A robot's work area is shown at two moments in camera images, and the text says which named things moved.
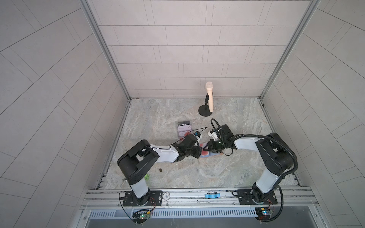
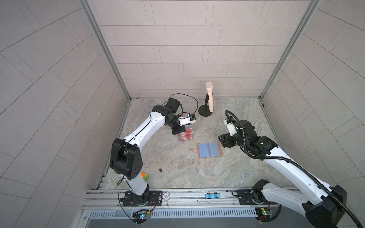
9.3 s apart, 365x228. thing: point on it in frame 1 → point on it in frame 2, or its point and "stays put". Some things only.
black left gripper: x=198 y=152 → x=179 y=128
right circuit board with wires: x=264 y=213 stays put
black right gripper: x=211 y=146 → x=227 y=137
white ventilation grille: x=175 y=213 stays put
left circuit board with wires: x=139 y=216 stays put
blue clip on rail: x=215 y=195 stays put
